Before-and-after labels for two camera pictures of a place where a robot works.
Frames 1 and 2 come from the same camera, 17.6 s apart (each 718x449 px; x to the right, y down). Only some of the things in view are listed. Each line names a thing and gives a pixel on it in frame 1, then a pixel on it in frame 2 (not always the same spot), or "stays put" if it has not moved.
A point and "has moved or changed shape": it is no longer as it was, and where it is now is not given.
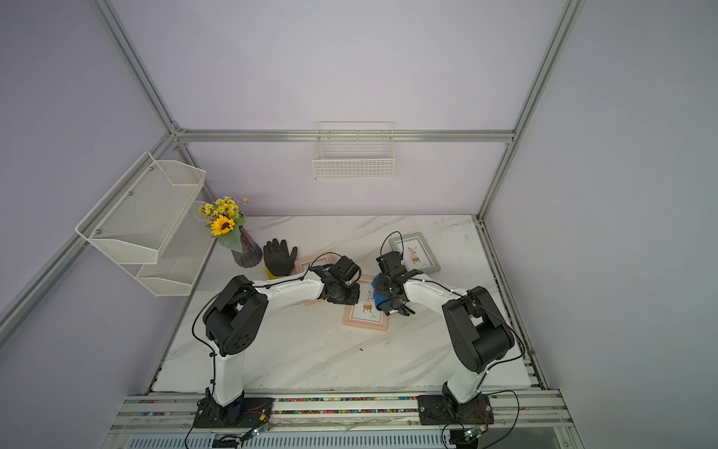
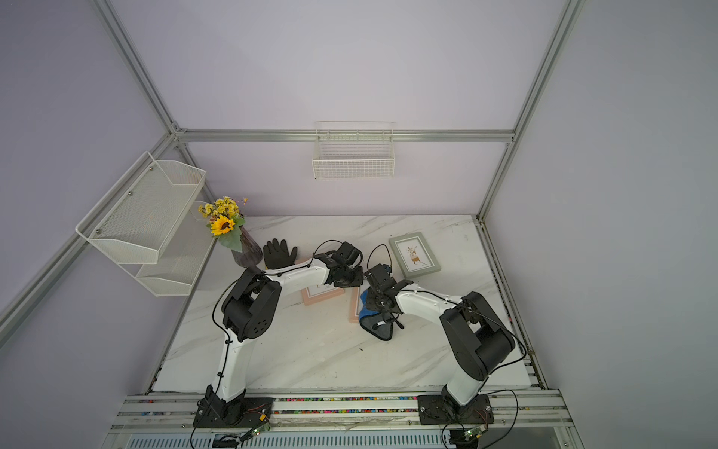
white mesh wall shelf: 151,224 stays put
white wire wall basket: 353,150 stays put
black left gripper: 354,295 to 358,278
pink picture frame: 366,314 has moved or changed shape
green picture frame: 416,252 stays put
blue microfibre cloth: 379,299 has moved or changed shape
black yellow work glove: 278,261 stays put
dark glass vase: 251,253 stays put
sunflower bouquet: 225,220 stays put
